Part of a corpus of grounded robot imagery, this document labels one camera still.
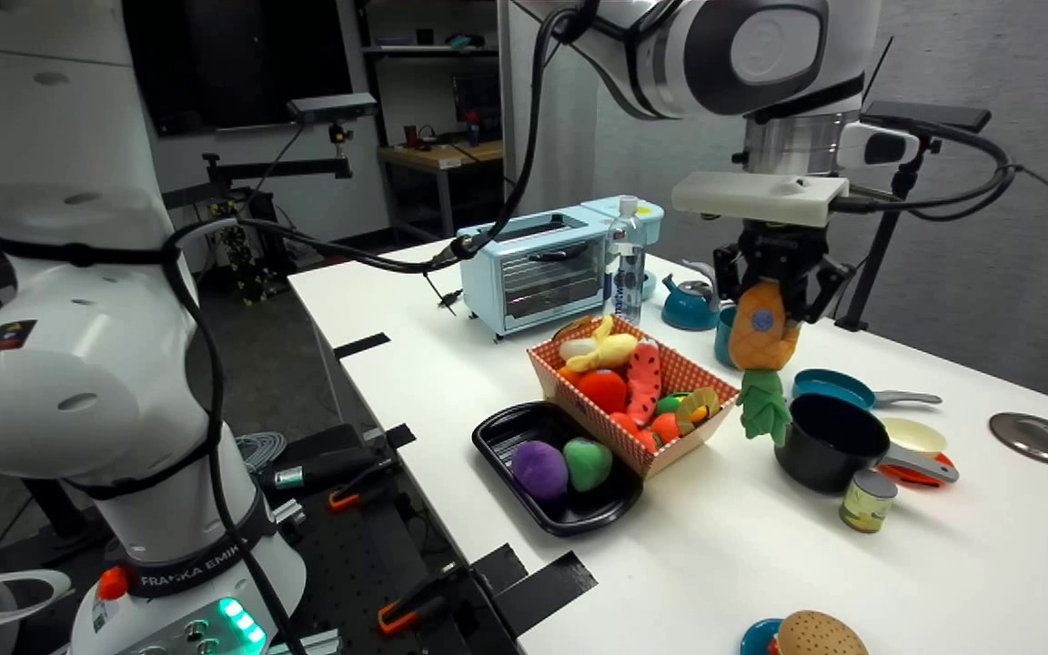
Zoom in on teal toy frying pan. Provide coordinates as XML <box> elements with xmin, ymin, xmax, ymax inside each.
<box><xmin>786</xmin><ymin>365</ymin><xmax>947</xmax><ymax>418</ymax></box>

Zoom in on wooden desk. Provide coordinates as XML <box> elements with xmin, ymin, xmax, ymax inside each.
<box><xmin>378</xmin><ymin>134</ymin><xmax>509</xmax><ymax>235</ymax></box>

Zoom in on light blue toaster oven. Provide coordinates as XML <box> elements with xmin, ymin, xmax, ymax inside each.
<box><xmin>453</xmin><ymin>194</ymin><xmax>671</xmax><ymax>340</ymax></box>

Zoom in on small blue plate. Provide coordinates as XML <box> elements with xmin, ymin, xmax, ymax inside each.
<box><xmin>736</xmin><ymin>610</ymin><xmax>791</xmax><ymax>655</ymax></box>

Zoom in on white bowl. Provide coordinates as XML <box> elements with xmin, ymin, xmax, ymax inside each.
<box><xmin>0</xmin><ymin>562</ymin><xmax>73</xmax><ymax>647</ymax></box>

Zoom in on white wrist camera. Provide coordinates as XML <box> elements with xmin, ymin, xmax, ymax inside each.
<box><xmin>836</xmin><ymin>115</ymin><xmax>925</xmax><ymax>173</ymax></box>

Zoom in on green plush toy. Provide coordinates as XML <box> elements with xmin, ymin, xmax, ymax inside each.
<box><xmin>561</xmin><ymin>432</ymin><xmax>620</xmax><ymax>496</ymax></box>

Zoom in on teal toy kettle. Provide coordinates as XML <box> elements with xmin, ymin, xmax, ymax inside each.
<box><xmin>657</xmin><ymin>265</ymin><xmax>723</xmax><ymax>333</ymax></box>

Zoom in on orange plush carrot toy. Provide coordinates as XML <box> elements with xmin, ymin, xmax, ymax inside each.
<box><xmin>647</xmin><ymin>389</ymin><xmax>688</xmax><ymax>447</ymax></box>

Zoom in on red plush tomato toy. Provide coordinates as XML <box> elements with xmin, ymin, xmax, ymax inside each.
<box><xmin>572</xmin><ymin>367</ymin><xmax>638</xmax><ymax>418</ymax></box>

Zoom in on plush burger toy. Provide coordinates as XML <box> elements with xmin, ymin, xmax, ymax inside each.
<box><xmin>769</xmin><ymin>607</ymin><xmax>873</xmax><ymax>655</ymax></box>

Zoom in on yellow plush banana toy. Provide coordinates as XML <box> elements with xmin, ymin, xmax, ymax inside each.
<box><xmin>555</xmin><ymin>312</ymin><xmax>645</xmax><ymax>375</ymax></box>

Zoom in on yellow plush pepper toy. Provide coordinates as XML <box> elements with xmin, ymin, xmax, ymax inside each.
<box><xmin>674</xmin><ymin>385</ymin><xmax>723</xmax><ymax>428</ymax></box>

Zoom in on orange handled clamp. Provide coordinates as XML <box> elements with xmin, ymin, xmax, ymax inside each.
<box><xmin>372</xmin><ymin>578</ymin><xmax>453</xmax><ymax>640</ymax></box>
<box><xmin>303</xmin><ymin>476</ymin><xmax>375</xmax><ymax>515</ymax></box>

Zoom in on black camera on boom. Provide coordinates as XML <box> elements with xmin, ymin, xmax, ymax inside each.
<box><xmin>285</xmin><ymin>87</ymin><xmax>381</xmax><ymax>126</ymax></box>

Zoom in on round metal lid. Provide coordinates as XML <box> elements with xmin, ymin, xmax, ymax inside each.
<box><xmin>987</xmin><ymin>407</ymin><xmax>1048</xmax><ymax>472</ymax></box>

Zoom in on white gripper mount plate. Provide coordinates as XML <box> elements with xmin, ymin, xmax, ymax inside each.
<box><xmin>671</xmin><ymin>168</ymin><xmax>854</xmax><ymax>234</ymax></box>

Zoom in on black tool with green grip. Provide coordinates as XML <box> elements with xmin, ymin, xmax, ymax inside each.
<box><xmin>264</xmin><ymin>445</ymin><xmax>364</xmax><ymax>492</ymax></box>

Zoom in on round orange plush toy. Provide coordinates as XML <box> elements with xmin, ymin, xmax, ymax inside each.
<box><xmin>611</xmin><ymin>407</ymin><xmax>663</xmax><ymax>456</ymax></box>

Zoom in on black toaster power cord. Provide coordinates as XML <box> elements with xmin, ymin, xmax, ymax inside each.
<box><xmin>417</xmin><ymin>265</ymin><xmax>470</xmax><ymax>312</ymax></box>

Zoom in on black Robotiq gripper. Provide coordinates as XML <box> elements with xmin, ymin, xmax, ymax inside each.
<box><xmin>712</xmin><ymin>220</ymin><xmax>854</xmax><ymax>326</ymax></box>

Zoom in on orange checkered basket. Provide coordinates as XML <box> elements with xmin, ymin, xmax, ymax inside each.
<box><xmin>524</xmin><ymin>312</ymin><xmax>745</xmax><ymax>479</ymax></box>

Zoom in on clear plastic water bottle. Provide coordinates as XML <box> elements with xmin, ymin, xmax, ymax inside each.
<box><xmin>606</xmin><ymin>195</ymin><xmax>652</xmax><ymax>323</ymax></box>

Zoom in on black toy pot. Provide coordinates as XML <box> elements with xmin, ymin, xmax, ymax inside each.
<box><xmin>771</xmin><ymin>389</ymin><xmax>896</xmax><ymax>499</ymax></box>

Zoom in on cream and red toy pan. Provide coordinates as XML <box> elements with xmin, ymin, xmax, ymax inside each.
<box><xmin>868</xmin><ymin>411</ymin><xmax>964</xmax><ymax>492</ymax></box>

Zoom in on purple plush toy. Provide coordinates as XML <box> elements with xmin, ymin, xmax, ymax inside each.
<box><xmin>506</xmin><ymin>435</ymin><xmax>575</xmax><ymax>504</ymax></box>

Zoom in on black plastic tray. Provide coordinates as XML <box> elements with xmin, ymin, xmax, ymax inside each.
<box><xmin>470</xmin><ymin>396</ymin><xmax>652</xmax><ymax>540</ymax></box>

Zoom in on small toy food can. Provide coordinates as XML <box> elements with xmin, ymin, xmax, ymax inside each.
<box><xmin>836</xmin><ymin>460</ymin><xmax>902</xmax><ymax>537</ymax></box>

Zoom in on red plush watermelon slice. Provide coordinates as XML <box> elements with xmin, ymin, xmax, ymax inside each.
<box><xmin>621</xmin><ymin>339</ymin><xmax>671</xmax><ymax>428</ymax></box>

